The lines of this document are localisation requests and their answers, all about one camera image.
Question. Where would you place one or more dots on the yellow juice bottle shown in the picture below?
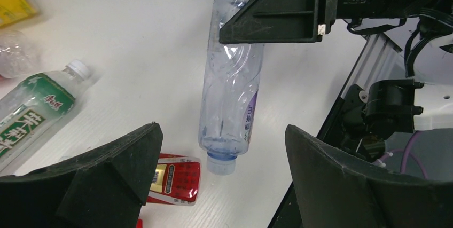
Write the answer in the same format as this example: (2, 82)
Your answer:
(13, 11)

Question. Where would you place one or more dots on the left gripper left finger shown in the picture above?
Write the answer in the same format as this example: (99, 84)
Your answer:
(103, 187)

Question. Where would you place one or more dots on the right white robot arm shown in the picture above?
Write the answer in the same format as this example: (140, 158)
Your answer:
(371, 113)

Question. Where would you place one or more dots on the gold red energy drink bottle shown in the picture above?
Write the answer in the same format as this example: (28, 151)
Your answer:
(176, 180)

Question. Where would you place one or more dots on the green tea bottle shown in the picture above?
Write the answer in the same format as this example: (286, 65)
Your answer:
(36, 104)

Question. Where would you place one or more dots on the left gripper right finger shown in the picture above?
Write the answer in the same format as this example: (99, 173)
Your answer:
(336, 189)

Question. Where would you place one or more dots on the red blue label bottle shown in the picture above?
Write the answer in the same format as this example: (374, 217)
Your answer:
(19, 55)

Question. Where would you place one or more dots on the purple label clear bottle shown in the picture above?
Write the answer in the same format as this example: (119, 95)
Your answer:
(229, 96)

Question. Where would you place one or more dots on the red Nongfu label bottle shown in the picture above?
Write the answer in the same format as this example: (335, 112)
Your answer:
(139, 223)

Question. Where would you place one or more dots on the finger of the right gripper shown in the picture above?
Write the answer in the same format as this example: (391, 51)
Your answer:
(280, 21)

